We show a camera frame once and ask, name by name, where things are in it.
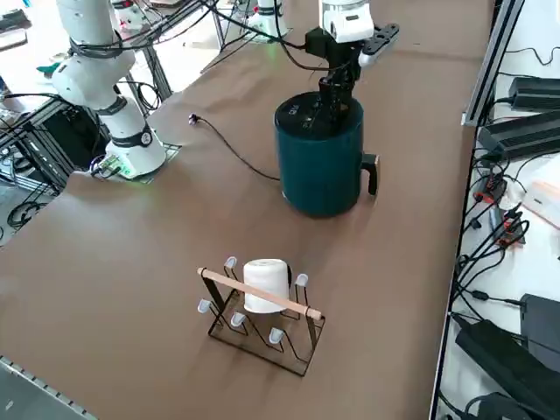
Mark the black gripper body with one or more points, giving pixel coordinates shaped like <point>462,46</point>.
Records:
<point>345,54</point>

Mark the white flat box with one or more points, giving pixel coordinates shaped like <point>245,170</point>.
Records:
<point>542,201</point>

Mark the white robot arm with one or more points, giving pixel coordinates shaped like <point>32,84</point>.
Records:
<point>127,131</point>
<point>271,22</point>

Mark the red black connector block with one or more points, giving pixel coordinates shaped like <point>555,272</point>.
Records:
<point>492,188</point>

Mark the aluminium frame post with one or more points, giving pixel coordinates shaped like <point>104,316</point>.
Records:
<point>489,70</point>

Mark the black power adapter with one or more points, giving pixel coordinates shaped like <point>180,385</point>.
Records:
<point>503,363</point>
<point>536,92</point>
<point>542,328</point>
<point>520,131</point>

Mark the white cup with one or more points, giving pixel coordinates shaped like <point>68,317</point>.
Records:
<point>267,275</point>

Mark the green cylindrical air fryer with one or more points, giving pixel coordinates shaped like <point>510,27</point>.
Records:
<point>319,175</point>

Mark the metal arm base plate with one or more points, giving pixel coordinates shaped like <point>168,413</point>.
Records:
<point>171,151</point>

